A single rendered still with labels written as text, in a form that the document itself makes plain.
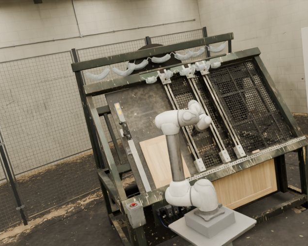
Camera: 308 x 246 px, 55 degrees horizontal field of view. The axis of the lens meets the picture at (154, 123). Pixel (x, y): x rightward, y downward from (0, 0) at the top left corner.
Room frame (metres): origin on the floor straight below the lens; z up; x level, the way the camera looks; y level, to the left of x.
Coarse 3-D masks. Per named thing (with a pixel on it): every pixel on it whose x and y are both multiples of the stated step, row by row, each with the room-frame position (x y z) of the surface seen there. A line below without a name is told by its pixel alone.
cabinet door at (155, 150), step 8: (160, 136) 2.95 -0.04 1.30; (144, 144) 2.87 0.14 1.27; (152, 144) 2.88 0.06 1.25; (160, 144) 2.90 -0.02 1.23; (144, 152) 2.82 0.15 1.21; (152, 152) 2.83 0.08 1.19; (160, 152) 2.85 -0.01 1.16; (152, 160) 2.79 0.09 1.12; (160, 160) 2.80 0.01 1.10; (168, 160) 2.82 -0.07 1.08; (152, 168) 2.74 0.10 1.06; (160, 168) 2.75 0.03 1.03; (168, 168) 2.77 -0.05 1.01; (184, 168) 2.79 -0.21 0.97; (152, 176) 2.69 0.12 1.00; (160, 176) 2.71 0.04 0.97; (168, 176) 2.72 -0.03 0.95; (160, 184) 2.66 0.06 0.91
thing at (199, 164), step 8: (168, 80) 3.24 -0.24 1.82; (168, 88) 3.23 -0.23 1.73; (168, 96) 3.17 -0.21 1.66; (176, 104) 3.13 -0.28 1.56; (184, 128) 3.02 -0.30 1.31; (184, 136) 2.96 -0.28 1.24; (192, 144) 2.91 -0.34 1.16; (192, 152) 2.86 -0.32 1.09; (200, 160) 2.81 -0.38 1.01; (200, 168) 2.76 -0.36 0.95
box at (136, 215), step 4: (128, 204) 2.36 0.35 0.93; (140, 204) 2.31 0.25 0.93; (128, 208) 2.29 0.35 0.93; (132, 208) 2.26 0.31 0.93; (136, 208) 2.27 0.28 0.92; (140, 208) 2.28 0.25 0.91; (128, 212) 2.29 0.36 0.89; (132, 212) 2.25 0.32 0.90; (136, 212) 2.26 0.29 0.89; (140, 212) 2.28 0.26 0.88; (128, 216) 2.33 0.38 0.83; (132, 216) 2.25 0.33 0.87; (136, 216) 2.26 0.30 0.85; (140, 216) 2.27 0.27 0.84; (144, 216) 2.28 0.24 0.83; (132, 220) 2.25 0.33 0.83; (136, 220) 2.26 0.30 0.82; (140, 220) 2.27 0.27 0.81; (144, 220) 2.28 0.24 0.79; (132, 224) 2.25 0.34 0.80; (136, 224) 2.26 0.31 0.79; (140, 224) 2.27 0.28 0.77; (144, 224) 2.29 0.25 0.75
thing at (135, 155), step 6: (120, 108) 3.02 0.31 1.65; (120, 114) 2.99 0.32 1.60; (120, 120) 2.95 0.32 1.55; (126, 138) 2.87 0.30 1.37; (132, 144) 2.82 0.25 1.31; (132, 150) 2.79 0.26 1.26; (132, 156) 2.78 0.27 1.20; (138, 156) 2.76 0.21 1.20; (138, 162) 2.73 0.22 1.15; (138, 168) 2.70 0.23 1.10; (144, 174) 2.67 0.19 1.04; (144, 180) 2.64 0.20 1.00; (144, 186) 2.61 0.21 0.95
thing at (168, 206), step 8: (160, 200) 2.54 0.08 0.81; (152, 208) 2.51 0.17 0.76; (160, 208) 2.48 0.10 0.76; (168, 208) 2.45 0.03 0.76; (176, 208) 2.48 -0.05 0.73; (184, 208) 2.47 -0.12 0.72; (192, 208) 2.64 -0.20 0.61; (160, 216) 2.47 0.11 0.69; (168, 216) 2.46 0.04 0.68; (176, 216) 2.49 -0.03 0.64; (160, 224) 2.53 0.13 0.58
